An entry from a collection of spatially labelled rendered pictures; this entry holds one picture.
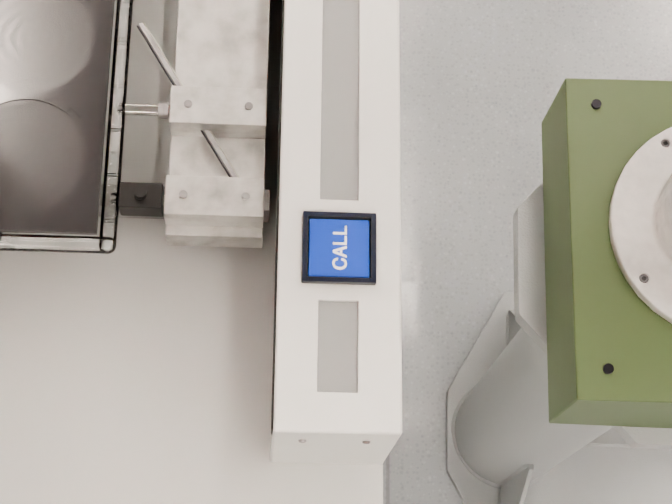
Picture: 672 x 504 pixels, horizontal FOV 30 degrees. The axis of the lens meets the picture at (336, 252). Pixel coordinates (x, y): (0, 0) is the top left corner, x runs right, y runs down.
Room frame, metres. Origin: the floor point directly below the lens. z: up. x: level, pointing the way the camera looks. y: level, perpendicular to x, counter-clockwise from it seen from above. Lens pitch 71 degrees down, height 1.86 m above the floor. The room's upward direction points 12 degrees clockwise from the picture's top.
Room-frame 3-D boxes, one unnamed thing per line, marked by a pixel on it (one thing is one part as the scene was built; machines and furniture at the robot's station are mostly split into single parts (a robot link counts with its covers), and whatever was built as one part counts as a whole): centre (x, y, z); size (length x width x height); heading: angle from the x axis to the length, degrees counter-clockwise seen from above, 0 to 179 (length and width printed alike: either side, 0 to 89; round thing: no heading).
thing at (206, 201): (0.35, 0.11, 0.89); 0.08 x 0.03 x 0.03; 101
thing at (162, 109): (0.42, 0.18, 0.89); 0.05 x 0.01 x 0.01; 101
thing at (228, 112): (0.43, 0.12, 0.89); 0.08 x 0.03 x 0.03; 101
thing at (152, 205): (0.34, 0.16, 0.90); 0.04 x 0.02 x 0.03; 101
